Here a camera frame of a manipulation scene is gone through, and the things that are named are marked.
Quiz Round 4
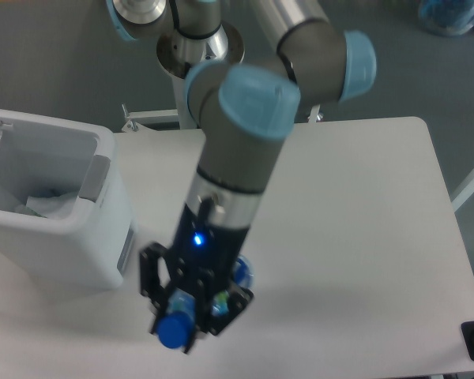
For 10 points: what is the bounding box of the white plastic trash can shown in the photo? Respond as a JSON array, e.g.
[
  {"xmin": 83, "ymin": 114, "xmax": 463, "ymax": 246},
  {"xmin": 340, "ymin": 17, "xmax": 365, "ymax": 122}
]
[{"xmin": 0, "ymin": 109, "xmax": 137, "ymax": 290}]

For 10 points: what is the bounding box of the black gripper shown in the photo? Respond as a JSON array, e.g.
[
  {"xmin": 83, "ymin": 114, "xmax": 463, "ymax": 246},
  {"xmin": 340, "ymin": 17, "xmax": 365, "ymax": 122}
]
[{"xmin": 139, "ymin": 206, "xmax": 254, "ymax": 354}]

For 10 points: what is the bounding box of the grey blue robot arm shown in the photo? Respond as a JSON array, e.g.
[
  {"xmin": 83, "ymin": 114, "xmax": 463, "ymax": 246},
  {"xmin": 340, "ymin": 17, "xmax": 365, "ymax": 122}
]
[{"xmin": 107, "ymin": 1, "xmax": 377, "ymax": 352}]

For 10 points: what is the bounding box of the clear plastic bag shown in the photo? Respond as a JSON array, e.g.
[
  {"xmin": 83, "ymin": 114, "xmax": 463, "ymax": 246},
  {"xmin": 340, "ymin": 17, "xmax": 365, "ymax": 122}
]
[{"xmin": 13, "ymin": 192, "xmax": 77, "ymax": 220}]

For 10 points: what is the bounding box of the blue labelled plastic bottle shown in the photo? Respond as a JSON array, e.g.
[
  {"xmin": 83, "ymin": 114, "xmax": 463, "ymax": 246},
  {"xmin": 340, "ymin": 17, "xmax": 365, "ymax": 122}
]
[{"xmin": 156, "ymin": 256, "xmax": 254, "ymax": 349}]

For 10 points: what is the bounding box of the white metal base frame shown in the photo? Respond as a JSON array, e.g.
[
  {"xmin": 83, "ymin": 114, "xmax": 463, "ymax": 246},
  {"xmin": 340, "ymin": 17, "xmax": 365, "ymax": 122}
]
[{"xmin": 122, "ymin": 103, "xmax": 325, "ymax": 139}]

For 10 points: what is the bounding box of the blue plastic bag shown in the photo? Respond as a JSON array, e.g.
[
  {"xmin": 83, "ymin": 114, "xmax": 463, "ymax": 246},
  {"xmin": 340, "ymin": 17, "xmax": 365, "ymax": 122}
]
[{"xmin": 417, "ymin": 1, "xmax": 474, "ymax": 38}]

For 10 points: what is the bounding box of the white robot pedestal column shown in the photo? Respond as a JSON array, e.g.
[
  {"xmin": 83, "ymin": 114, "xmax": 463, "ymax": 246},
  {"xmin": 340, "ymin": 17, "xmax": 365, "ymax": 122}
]
[{"xmin": 171, "ymin": 76, "xmax": 208, "ymax": 129}]

